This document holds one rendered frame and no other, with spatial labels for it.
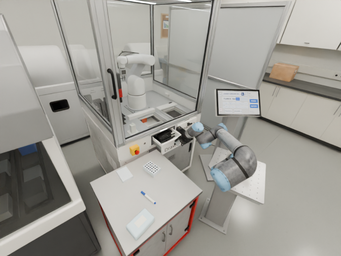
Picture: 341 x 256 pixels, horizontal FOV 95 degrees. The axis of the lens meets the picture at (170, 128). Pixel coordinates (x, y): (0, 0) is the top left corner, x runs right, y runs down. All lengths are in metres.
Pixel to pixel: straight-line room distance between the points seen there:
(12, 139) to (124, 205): 0.72
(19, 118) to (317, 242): 2.59
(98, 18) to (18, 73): 0.46
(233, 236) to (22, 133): 1.92
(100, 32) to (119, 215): 1.06
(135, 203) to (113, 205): 0.14
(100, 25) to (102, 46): 0.10
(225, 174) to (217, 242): 1.26
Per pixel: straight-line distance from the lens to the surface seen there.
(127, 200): 1.22
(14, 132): 0.79
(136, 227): 1.08
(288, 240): 2.32
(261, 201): 1.39
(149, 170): 1.30
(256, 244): 2.12
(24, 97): 0.76
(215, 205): 1.79
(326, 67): 4.47
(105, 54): 1.03
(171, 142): 1.39
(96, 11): 1.01
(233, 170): 0.80
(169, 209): 1.17
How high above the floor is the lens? 1.78
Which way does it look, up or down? 34 degrees down
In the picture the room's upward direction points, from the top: 3 degrees clockwise
